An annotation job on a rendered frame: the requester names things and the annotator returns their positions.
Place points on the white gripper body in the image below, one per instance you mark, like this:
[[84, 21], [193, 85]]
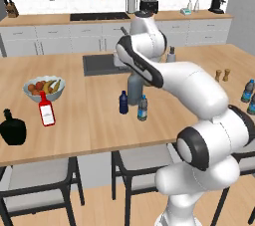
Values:
[[119, 61]]

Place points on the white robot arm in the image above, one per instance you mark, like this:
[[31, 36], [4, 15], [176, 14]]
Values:
[[196, 94]]

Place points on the dark grey sink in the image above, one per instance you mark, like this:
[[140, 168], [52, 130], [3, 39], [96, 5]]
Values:
[[99, 64]]

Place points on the dark blue glass bottle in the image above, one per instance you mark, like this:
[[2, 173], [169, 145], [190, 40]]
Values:
[[123, 104]]

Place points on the black hob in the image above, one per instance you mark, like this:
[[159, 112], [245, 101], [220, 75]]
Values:
[[99, 16]]

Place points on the grey soap dispenser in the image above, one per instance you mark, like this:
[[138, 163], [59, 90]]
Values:
[[171, 56]]

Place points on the clear plastic water bottle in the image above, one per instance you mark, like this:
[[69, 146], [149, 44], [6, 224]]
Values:
[[142, 109], [247, 92], [252, 105]]

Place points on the grey base cupboard run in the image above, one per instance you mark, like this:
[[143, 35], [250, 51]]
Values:
[[66, 39]]

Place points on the steel canister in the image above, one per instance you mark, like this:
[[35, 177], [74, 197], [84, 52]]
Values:
[[131, 2]]

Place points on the black toaster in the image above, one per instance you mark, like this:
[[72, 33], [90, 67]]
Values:
[[148, 6]]

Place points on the bowl of fruit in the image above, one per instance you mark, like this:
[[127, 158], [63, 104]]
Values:
[[44, 89]]

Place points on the teal sponge holder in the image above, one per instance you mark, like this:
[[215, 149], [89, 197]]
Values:
[[186, 11]]

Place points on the red glass bottle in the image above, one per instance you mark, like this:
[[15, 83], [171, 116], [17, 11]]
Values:
[[46, 112]]

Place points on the clear glass bottle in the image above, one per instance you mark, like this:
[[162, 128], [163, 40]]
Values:
[[190, 4], [197, 5]]

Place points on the wooden salt shaker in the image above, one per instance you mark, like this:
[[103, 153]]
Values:
[[218, 75]]

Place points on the black stool with grey seat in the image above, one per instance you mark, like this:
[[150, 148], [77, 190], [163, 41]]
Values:
[[142, 163], [36, 180], [247, 160]]

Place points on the black coffee machine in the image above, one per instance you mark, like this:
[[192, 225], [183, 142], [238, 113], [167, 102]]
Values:
[[217, 1]]

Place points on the wooden knife block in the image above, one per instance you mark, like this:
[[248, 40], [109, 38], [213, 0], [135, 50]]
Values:
[[12, 9]]

